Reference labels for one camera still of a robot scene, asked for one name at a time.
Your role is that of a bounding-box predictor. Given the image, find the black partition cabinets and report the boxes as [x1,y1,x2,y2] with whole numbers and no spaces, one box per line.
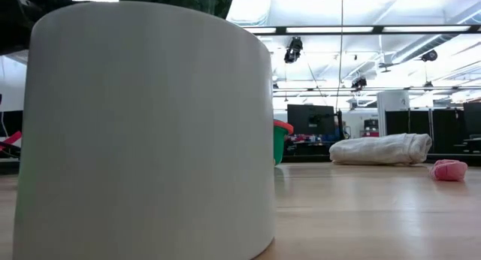
[384,107,465,155]

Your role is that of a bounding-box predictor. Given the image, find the black computer monitor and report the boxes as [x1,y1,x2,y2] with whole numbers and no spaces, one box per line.
[286,104,336,137]

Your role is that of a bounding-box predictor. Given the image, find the cluttered workbench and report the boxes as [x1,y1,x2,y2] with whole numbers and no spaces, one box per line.
[283,134,341,156]

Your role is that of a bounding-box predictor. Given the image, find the white round plant pot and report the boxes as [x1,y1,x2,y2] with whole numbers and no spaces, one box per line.
[12,0,277,260]

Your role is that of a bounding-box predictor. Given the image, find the teal basket orange rim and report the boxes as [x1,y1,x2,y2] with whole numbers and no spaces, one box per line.
[273,119,295,166]

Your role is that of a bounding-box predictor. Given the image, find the black overhead camera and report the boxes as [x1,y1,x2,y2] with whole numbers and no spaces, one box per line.
[283,36,304,65]

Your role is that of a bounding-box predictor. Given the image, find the black ceiling device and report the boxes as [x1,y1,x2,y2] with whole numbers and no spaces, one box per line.
[350,76,368,92]

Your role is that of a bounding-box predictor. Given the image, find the pink toy fruit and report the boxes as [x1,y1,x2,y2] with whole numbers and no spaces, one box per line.
[429,159,469,183]

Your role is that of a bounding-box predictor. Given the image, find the white folded cloth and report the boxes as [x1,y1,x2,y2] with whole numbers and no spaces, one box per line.
[328,133,433,166]

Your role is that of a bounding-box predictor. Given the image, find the thin hanging cable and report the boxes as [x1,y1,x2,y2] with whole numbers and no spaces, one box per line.
[335,0,345,111]

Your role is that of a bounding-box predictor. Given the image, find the red box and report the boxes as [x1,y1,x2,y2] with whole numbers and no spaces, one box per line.
[362,119,380,138]

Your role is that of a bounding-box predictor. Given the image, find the black rig crossbar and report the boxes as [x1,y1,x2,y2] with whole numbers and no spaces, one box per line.
[240,25,481,37]

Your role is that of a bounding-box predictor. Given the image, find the white pillar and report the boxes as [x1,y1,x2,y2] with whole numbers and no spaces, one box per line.
[376,89,411,138]

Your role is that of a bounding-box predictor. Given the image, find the dark monitor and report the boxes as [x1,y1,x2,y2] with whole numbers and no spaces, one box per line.
[462,101,481,138]

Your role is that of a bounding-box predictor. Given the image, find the red and black object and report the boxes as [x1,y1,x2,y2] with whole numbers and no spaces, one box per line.
[0,131,23,159]

